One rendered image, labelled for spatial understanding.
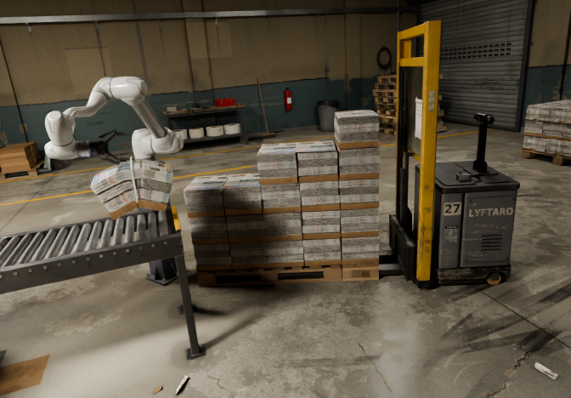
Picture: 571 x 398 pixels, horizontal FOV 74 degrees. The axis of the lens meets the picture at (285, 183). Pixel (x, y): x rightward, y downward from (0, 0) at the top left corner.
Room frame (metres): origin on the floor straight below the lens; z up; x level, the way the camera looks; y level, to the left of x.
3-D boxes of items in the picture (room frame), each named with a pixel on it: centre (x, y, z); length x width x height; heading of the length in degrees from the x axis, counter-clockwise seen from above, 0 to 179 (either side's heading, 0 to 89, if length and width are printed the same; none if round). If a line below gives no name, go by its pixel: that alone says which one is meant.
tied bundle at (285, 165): (2.86, 0.04, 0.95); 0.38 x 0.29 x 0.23; 175
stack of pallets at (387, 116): (8.97, -2.98, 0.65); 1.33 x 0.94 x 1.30; 112
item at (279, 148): (2.86, 0.03, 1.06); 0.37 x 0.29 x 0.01; 175
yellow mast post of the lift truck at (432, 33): (2.46, -0.96, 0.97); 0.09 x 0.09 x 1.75; 86
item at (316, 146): (2.82, -0.25, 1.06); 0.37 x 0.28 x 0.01; 176
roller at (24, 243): (1.93, 1.51, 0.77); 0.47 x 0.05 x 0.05; 18
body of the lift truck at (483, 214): (2.76, -1.35, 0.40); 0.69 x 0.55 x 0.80; 176
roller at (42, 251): (1.97, 1.39, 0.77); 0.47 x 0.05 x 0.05; 18
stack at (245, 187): (2.86, 0.18, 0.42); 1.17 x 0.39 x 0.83; 86
